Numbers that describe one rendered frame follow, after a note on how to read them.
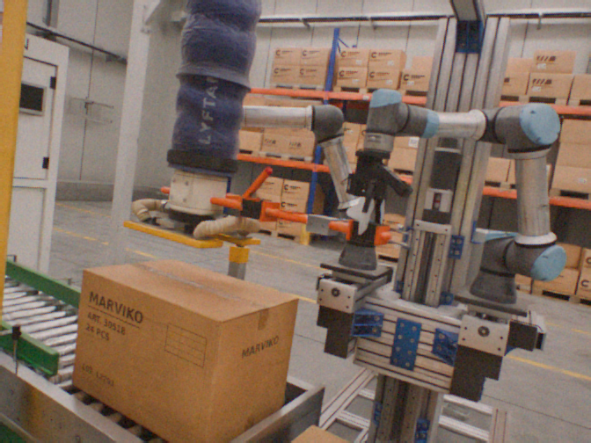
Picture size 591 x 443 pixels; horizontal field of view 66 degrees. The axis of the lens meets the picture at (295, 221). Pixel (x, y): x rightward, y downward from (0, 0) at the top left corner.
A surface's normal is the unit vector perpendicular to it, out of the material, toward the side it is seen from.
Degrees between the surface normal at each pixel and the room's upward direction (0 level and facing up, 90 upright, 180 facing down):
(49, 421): 90
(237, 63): 102
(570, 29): 90
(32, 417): 90
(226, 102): 69
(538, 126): 83
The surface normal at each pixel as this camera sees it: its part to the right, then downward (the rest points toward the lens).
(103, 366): -0.51, 0.01
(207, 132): 0.35, -0.16
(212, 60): 0.11, 0.30
